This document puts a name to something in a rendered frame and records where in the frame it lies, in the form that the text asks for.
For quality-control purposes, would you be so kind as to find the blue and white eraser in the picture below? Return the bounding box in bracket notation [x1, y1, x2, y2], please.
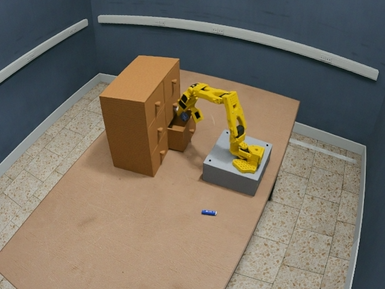
[173, 107, 189, 121]

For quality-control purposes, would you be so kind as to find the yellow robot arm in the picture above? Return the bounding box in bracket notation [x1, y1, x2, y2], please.
[180, 83, 263, 173]

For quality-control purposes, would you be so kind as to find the brown chest of drawers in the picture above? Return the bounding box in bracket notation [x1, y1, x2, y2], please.
[99, 55, 179, 177]

